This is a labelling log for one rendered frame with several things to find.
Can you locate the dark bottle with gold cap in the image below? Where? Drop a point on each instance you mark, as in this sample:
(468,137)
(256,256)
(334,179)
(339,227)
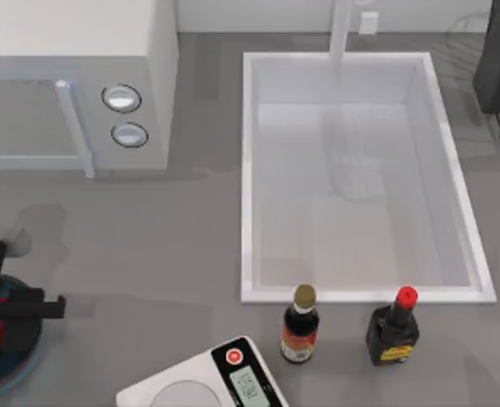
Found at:
(300,326)

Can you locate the small silver microwave knob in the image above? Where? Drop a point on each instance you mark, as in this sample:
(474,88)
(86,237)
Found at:
(129,135)

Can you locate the dark bottle with red cap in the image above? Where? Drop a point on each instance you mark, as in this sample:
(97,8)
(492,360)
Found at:
(393,335)

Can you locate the microwave oven glass door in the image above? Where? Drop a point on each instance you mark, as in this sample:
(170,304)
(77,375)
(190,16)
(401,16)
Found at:
(21,123)

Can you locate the white sink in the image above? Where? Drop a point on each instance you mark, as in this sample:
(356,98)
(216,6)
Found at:
(360,237)

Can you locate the tall white tap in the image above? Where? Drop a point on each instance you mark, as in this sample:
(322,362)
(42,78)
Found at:
(338,38)

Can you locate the white kitchen scale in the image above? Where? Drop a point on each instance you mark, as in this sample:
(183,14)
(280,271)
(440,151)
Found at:
(199,377)

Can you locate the large silver microwave knob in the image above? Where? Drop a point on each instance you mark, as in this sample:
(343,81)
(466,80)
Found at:
(121,98)

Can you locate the pale microwave oven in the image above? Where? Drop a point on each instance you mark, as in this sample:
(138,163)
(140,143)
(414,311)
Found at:
(157,85)

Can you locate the white wall socket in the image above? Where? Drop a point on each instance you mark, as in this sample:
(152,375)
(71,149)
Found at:
(368,23)

